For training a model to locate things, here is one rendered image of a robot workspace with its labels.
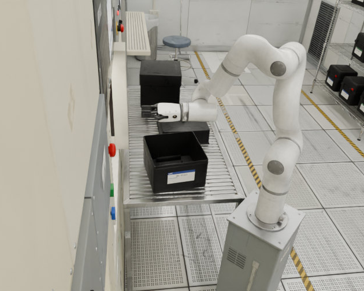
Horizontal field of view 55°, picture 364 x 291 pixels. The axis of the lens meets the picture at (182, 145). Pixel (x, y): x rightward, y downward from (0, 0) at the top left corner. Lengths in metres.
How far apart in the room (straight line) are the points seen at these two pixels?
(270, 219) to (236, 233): 0.18
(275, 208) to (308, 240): 1.19
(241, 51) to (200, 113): 0.34
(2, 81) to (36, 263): 0.14
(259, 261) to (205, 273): 0.72
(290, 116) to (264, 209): 0.47
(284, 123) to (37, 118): 1.17
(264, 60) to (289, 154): 0.38
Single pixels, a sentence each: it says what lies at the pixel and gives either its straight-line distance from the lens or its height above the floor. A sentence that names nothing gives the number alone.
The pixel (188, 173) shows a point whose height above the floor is 0.86.
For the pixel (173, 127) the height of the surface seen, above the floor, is 0.86.
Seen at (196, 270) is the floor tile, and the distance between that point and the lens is 2.40.
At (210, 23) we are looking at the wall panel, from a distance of 5.96.
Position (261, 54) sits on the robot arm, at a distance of 1.28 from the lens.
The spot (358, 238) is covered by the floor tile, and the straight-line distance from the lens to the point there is 2.96.
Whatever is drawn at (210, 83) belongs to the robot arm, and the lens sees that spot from 1.44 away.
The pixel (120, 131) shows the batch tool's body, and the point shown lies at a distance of 1.80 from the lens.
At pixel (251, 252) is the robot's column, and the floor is 0.64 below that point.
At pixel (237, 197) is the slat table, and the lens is 1.77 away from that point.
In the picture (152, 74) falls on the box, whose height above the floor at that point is 1.01.
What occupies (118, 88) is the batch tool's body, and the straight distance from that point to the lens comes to 1.68.
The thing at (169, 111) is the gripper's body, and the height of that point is 1.21.
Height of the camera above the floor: 1.92
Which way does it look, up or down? 34 degrees down
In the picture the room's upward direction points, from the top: 4 degrees clockwise
